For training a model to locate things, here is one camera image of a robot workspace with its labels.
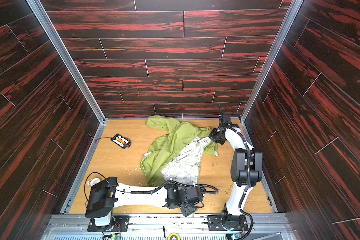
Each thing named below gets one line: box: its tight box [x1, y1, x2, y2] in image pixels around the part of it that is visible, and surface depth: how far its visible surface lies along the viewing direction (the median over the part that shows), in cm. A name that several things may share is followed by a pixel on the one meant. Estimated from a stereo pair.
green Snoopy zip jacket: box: [140, 116, 219, 186], surface depth 97 cm
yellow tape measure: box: [168, 233, 181, 240], surface depth 70 cm
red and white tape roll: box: [90, 177, 101, 187], surface depth 88 cm
